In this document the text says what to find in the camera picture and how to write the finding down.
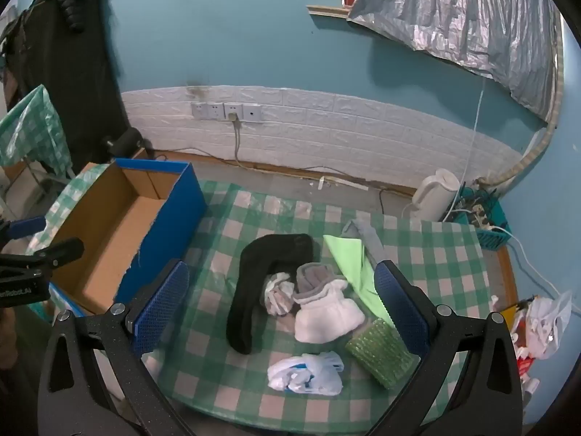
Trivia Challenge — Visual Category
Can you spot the white power strip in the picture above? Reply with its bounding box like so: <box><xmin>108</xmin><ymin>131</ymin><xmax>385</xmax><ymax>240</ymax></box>
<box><xmin>470</xmin><ymin>204</ymin><xmax>495</xmax><ymax>230</ymax></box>

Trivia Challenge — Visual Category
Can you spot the wooden moulding strip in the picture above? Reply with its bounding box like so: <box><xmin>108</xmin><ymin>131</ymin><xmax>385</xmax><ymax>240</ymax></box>
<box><xmin>306</xmin><ymin>4</ymin><xmax>352</xmax><ymax>21</ymax></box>

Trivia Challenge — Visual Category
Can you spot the black cylindrical object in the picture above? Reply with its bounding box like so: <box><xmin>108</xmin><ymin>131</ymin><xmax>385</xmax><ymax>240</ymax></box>
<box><xmin>106</xmin><ymin>127</ymin><xmax>148</xmax><ymax>157</ymax></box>

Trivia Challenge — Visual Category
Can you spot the white double wall socket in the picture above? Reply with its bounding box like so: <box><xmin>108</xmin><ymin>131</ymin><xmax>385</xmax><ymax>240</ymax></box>
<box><xmin>191</xmin><ymin>101</ymin><xmax>226</xmax><ymax>121</ymax></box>

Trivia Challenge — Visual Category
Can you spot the white tape strip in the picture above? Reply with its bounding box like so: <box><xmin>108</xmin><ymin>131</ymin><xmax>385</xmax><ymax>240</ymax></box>
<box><xmin>318</xmin><ymin>175</ymin><xmax>368</xmax><ymax>191</ymax></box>

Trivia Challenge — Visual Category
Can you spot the white fluffy sock grey cuff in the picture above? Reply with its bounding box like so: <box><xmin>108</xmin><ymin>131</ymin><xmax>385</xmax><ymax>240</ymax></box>
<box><xmin>293</xmin><ymin>262</ymin><xmax>366</xmax><ymax>345</ymax></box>

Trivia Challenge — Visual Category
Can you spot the white electric kettle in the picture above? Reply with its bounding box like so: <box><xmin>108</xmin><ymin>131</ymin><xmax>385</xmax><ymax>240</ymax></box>
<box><xmin>411</xmin><ymin>168</ymin><xmax>461</xmax><ymax>223</ymax></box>

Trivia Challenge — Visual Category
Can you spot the green checkered tablecloth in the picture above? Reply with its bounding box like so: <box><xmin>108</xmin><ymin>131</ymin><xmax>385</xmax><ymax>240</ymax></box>
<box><xmin>27</xmin><ymin>163</ymin><xmax>493</xmax><ymax>436</ymax></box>

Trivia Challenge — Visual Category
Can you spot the silver tarp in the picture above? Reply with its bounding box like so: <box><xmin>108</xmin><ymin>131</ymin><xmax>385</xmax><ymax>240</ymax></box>
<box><xmin>347</xmin><ymin>0</ymin><xmax>559</xmax><ymax>121</ymax></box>

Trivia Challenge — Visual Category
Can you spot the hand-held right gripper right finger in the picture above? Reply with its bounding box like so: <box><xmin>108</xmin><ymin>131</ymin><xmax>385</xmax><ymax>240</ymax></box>
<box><xmin>363</xmin><ymin>260</ymin><xmax>532</xmax><ymax>436</ymax></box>

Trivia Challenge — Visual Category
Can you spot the teal plastic basket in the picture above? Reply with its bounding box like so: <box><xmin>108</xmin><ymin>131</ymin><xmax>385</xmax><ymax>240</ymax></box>
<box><xmin>454</xmin><ymin>186</ymin><xmax>511</xmax><ymax>250</ymax></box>

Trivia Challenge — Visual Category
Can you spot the pink white patterned sock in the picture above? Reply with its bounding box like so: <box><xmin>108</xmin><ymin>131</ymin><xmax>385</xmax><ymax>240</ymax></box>
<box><xmin>260</xmin><ymin>271</ymin><xmax>297</xmax><ymax>317</ymax></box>

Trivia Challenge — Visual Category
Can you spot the light green cloth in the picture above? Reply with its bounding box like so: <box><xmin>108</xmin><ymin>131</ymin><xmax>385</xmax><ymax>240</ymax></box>
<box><xmin>323</xmin><ymin>234</ymin><xmax>395</xmax><ymax>328</ymax></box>

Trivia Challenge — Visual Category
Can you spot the beige patterned trim strip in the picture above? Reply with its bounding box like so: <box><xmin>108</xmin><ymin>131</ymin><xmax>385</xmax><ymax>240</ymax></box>
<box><xmin>476</xmin><ymin>41</ymin><xmax>566</xmax><ymax>187</ymax></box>

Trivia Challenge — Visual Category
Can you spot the green checkered plastic sheet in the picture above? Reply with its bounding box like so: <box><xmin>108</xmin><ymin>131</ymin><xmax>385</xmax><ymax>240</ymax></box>
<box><xmin>0</xmin><ymin>84</ymin><xmax>73</xmax><ymax>178</ymax></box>

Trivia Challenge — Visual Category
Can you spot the black hanging jacket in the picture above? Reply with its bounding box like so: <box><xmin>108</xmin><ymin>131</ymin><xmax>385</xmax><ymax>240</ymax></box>
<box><xmin>0</xmin><ymin>0</ymin><xmax>130</xmax><ymax>173</ymax></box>

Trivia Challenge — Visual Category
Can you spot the white trash bag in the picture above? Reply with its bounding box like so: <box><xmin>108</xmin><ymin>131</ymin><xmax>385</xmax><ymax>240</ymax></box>
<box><xmin>508</xmin><ymin>291</ymin><xmax>573</xmax><ymax>359</ymax></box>

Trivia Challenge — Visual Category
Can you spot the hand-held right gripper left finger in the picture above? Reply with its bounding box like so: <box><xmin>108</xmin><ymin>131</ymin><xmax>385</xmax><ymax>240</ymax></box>
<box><xmin>36</xmin><ymin>258</ymin><xmax>196</xmax><ymax>436</ymax></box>

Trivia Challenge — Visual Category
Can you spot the black sock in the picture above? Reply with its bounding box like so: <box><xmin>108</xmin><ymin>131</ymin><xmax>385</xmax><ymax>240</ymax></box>
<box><xmin>226</xmin><ymin>233</ymin><xmax>315</xmax><ymax>355</ymax></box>

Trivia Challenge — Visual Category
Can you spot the white plastic bag blue print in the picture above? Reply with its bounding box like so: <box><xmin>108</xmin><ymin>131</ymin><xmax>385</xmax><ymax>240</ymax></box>
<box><xmin>267</xmin><ymin>351</ymin><xmax>346</xmax><ymax>397</ymax></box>

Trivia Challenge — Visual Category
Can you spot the green sponge cloth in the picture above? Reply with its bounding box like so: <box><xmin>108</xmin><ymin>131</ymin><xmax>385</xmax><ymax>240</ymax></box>
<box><xmin>345</xmin><ymin>318</ymin><xmax>416</xmax><ymax>390</ymax></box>

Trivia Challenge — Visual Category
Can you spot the white hanging cord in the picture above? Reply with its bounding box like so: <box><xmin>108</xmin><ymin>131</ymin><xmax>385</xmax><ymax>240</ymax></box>
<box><xmin>447</xmin><ymin>79</ymin><xmax>486</xmax><ymax>219</ymax></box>

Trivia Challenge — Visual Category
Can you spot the grey plug cable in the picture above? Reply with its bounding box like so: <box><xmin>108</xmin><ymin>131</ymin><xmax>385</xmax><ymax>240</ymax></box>
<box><xmin>229</xmin><ymin>113</ymin><xmax>246</xmax><ymax>166</ymax></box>

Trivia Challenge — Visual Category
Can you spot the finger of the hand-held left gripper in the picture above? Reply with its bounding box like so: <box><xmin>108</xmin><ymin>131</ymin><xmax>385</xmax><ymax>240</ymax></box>
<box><xmin>0</xmin><ymin>237</ymin><xmax>85</xmax><ymax>282</ymax></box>
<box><xmin>0</xmin><ymin>217</ymin><xmax>47</xmax><ymax>242</ymax></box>

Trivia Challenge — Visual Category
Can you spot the white power cable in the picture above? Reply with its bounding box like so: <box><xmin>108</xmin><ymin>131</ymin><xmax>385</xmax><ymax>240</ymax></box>
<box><xmin>488</xmin><ymin>225</ymin><xmax>564</xmax><ymax>300</ymax></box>

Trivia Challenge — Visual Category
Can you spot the blue cardboard box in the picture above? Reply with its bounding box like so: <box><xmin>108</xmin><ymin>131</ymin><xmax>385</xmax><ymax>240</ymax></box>
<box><xmin>48</xmin><ymin>158</ymin><xmax>208</xmax><ymax>319</ymax></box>

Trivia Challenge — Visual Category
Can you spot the grey cloth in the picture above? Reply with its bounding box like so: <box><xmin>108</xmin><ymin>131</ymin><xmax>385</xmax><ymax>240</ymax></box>
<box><xmin>340</xmin><ymin>219</ymin><xmax>386</xmax><ymax>264</ymax></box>

